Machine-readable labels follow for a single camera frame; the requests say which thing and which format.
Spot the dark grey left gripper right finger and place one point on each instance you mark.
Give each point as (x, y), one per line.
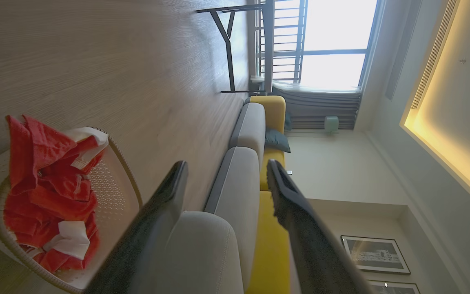
(312, 245)

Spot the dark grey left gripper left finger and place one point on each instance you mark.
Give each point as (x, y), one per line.
(145, 232)

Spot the grey upholstered seat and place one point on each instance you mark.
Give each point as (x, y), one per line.
(239, 183)

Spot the white perforated laundry basket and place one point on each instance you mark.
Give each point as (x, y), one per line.
(116, 192)

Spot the black framed picture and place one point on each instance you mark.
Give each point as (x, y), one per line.
(394, 288)
(375, 254)

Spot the dark teal cushion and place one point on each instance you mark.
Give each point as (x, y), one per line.
(276, 141)
(287, 121)

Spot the pale green lamp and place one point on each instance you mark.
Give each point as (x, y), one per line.
(331, 123)

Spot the grey pleated curtain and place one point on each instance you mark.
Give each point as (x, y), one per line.
(320, 108)

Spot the balcony railing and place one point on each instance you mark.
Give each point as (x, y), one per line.
(299, 41)

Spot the long ceiling air vent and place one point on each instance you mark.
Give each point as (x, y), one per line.
(433, 53)

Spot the dark window frame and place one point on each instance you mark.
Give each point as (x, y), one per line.
(333, 52)

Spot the black metal frame table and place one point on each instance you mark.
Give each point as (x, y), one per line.
(229, 49)

